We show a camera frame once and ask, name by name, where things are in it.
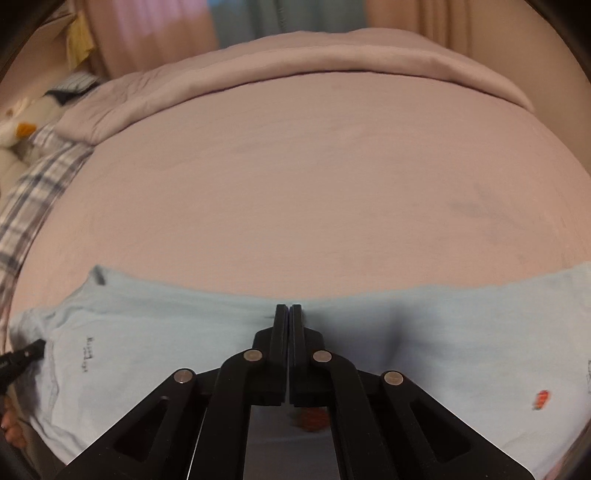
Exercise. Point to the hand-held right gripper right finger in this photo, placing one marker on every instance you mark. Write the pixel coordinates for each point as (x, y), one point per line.
(298, 323)

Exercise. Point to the light blue strawberry print pants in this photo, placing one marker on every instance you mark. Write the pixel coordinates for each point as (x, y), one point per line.
(161, 332)

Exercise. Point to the pink quilt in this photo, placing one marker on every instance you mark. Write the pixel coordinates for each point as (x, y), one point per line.
(277, 69)

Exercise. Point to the large plaid pillow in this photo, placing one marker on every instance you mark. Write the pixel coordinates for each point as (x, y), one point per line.
(41, 194)

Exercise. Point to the person's left hand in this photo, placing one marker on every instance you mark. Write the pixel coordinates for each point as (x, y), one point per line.
(13, 427)

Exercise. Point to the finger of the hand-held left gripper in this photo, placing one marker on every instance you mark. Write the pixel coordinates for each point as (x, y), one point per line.
(21, 360)

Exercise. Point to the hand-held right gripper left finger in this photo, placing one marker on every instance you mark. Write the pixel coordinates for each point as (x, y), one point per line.
(279, 323)

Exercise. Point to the pink curtain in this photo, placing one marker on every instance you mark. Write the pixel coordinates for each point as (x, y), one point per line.
(152, 32)
(420, 23)

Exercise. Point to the blue curtain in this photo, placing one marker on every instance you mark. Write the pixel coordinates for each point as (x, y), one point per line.
(295, 18)

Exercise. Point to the small plaid pillow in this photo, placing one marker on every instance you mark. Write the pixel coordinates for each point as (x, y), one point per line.
(46, 136)

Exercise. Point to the folded striped clothing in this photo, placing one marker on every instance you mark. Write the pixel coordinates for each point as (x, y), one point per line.
(74, 85)

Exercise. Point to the white goose plush toy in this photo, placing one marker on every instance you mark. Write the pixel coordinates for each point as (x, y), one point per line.
(18, 124)

